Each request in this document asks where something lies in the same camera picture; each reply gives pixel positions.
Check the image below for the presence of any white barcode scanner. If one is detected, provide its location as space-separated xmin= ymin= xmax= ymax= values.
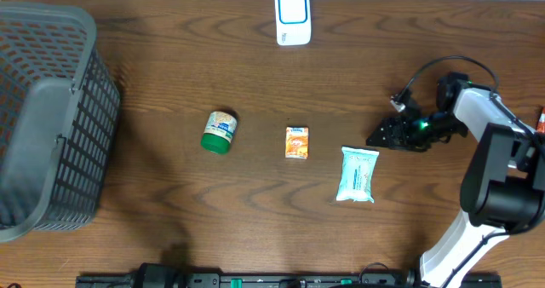
xmin=274 ymin=0 xmax=312 ymax=46

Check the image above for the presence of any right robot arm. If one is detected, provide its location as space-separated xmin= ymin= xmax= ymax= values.
xmin=366 ymin=72 xmax=544 ymax=287

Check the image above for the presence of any red Top chocolate bar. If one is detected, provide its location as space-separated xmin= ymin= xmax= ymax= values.
xmin=536 ymin=107 xmax=545 ymax=134

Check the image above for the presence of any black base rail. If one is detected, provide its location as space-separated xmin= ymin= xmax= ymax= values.
xmin=75 ymin=272 xmax=504 ymax=288

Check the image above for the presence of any green lid jar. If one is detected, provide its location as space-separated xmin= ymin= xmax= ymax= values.
xmin=201 ymin=111 xmax=238 ymax=154

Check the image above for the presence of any orange tissue pack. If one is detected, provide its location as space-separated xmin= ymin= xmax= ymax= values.
xmin=284 ymin=127 xmax=309 ymax=159

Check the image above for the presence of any grey plastic basket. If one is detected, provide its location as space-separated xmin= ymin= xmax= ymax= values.
xmin=1 ymin=3 xmax=121 ymax=242

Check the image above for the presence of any mint green wipes pack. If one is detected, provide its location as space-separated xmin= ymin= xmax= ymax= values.
xmin=336 ymin=147 xmax=379 ymax=203

